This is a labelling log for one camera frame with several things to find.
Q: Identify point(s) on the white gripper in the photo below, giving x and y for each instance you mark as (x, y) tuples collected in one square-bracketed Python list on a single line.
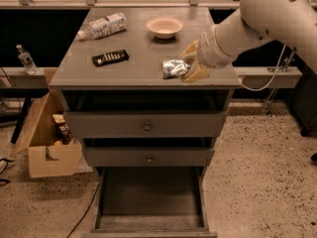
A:
[(207, 50)]

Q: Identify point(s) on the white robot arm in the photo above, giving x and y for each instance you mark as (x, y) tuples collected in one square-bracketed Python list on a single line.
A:
[(254, 24)]

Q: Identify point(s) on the grey drawer cabinet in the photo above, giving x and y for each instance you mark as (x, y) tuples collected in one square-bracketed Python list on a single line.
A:
[(136, 84)]

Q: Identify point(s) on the grey top drawer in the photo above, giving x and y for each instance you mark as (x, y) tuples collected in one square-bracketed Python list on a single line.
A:
[(144, 125)]

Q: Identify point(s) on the grey middle drawer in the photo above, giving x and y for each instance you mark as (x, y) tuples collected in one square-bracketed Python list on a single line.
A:
[(149, 152)]

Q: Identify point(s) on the grey open bottom drawer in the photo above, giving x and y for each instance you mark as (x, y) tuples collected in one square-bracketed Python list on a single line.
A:
[(156, 202)]

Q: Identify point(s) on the white bowl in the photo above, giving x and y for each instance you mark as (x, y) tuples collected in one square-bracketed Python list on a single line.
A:
[(164, 27)]

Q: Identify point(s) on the black snack bar wrapper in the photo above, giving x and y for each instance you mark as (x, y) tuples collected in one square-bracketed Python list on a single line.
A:
[(111, 57)]

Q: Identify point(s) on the lying plastic bottle white label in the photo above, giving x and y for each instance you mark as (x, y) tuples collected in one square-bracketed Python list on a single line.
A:
[(104, 27)]

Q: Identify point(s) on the dark cabinet at right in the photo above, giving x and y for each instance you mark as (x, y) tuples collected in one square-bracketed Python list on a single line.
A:
[(302, 101)]

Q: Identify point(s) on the snack items in box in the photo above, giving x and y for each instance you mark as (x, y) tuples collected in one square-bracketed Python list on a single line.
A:
[(63, 128)]

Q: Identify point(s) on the small standing water bottle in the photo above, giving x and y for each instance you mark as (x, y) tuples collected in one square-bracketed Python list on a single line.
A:
[(26, 60)]

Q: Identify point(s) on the open cardboard box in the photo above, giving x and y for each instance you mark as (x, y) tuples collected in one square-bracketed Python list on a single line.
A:
[(47, 157)]

